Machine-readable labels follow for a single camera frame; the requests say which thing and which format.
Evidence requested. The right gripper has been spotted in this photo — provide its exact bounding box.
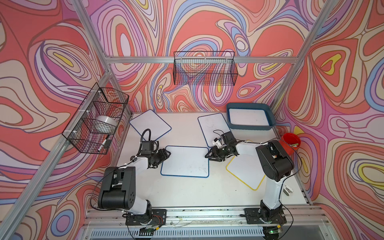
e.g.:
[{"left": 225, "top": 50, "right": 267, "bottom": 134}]
[{"left": 203, "top": 145, "right": 230, "bottom": 162}]

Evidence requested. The blue whiteboard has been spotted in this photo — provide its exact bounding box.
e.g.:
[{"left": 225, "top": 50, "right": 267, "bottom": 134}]
[
  {"left": 161, "top": 146, "right": 210, "bottom": 178},
  {"left": 130, "top": 110, "right": 172, "bottom": 141},
  {"left": 198, "top": 113, "right": 231, "bottom": 148},
  {"left": 229, "top": 109, "right": 269, "bottom": 126}
]

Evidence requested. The yellow framed whiteboard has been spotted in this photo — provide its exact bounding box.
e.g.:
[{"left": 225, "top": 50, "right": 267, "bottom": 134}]
[{"left": 226, "top": 155, "right": 265, "bottom": 191}]

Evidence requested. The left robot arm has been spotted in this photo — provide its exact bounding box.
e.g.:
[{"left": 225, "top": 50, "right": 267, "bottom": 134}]
[{"left": 90, "top": 129, "right": 171, "bottom": 229}]

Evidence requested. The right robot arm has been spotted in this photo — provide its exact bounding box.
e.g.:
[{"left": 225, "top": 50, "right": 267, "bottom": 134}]
[{"left": 205, "top": 132, "right": 295, "bottom": 225}]

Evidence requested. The teal plastic storage box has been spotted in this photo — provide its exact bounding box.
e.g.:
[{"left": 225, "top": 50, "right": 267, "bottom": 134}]
[{"left": 227, "top": 103, "right": 276, "bottom": 131}]

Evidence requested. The white whiteboard eraser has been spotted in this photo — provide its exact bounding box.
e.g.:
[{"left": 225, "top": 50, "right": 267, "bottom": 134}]
[{"left": 283, "top": 185, "right": 293, "bottom": 196}]

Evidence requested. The marker in left basket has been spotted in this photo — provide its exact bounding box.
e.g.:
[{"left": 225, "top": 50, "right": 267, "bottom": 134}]
[{"left": 98, "top": 138, "right": 108, "bottom": 152}]

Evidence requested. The silver tape roll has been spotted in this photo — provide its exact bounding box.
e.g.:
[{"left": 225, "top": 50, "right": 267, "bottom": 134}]
[{"left": 95, "top": 116, "right": 118, "bottom": 131}]

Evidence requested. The green circuit board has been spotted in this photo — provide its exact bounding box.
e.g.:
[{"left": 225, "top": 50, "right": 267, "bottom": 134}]
[{"left": 139, "top": 228, "right": 157, "bottom": 237}]

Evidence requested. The red plastic cup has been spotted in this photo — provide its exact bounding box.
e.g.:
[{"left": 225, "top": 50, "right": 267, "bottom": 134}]
[{"left": 279, "top": 133, "right": 301, "bottom": 156}]

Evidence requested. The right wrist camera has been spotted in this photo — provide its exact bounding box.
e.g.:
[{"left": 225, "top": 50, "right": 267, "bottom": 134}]
[{"left": 212, "top": 138, "right": 222, "bottom": 148}]

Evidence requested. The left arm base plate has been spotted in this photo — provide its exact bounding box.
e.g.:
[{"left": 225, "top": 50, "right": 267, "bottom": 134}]
[{"left": 123, "top": 209, "right": 167, "bottom": 227}]

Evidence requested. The left black wire basket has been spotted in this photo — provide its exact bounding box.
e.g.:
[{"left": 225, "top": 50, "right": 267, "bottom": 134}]
[{"left": 62, "top": 83, "right": 129, "bottom": 155}]

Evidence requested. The black wire basket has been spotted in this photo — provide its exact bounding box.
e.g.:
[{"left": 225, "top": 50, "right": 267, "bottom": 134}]
[
  {"left": 173, "top": 50, "right": 238, "bottom": 86},
  {"left": 62, "top": 83, "right": 129, "bottom": 155}
]

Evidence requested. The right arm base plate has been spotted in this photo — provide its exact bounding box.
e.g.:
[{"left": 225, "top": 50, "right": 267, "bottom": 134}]
[{"left": 243, "top": 207, "right": 287, "bottom": 226}]

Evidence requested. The back black wire basket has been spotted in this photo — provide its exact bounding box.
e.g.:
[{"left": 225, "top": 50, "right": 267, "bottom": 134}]
[{"left": 173, "top": 50, "right": 238, "bottom": 86}]

